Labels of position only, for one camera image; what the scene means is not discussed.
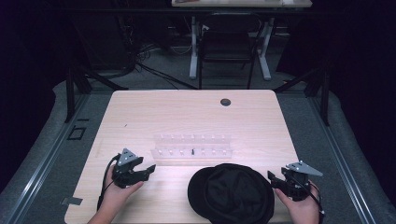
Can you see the black hat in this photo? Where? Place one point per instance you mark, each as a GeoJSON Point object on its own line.
{"type": "Point", "coordinates": [232, 194]}

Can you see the aluminium floor rail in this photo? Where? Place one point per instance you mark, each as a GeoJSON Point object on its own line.
{"type": "Point", "coordinates": [339, 158]}
{"type": "Point", "coordinates": [46, 158]}

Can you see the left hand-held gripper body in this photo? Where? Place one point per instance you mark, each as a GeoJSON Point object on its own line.
{"type": "Point", "coordinates": [125, 158]}

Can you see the black metal stand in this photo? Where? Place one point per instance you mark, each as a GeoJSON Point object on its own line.
{"type": "Point", "coordinates": [320, 90]}
{"type": "Point", "coordinates": [74, 90]}

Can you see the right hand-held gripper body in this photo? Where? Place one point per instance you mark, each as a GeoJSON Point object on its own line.
{"type": "Point", "coordinates": [297, 183]}

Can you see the grey tape strip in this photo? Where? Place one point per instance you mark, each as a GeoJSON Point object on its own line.
{"type": "Point", "coordinates": [71, 201]}

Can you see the clear acrylic peg rack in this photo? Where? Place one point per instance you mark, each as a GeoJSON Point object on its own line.
{"type": "Point", "coordinates": [193, 147]}

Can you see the white-legged desk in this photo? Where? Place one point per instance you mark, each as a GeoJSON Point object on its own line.
{"type": "Point", "coordinates": [236, 3]}

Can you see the person's left hand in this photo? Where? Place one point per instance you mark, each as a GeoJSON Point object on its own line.
{"type": "Point", "coordinates": [116, 194]}

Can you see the black chair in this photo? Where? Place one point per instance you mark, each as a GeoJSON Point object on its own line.
{"type": "Point", "coordinates": [229, 46]}

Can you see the round dark table grommet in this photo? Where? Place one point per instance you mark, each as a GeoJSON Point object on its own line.
{"type": "Point", "coordinates": [225, 102]}

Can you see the person's right hand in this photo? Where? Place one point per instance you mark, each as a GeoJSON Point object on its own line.
{"type": "Point", "coordinates": [303, 211]}

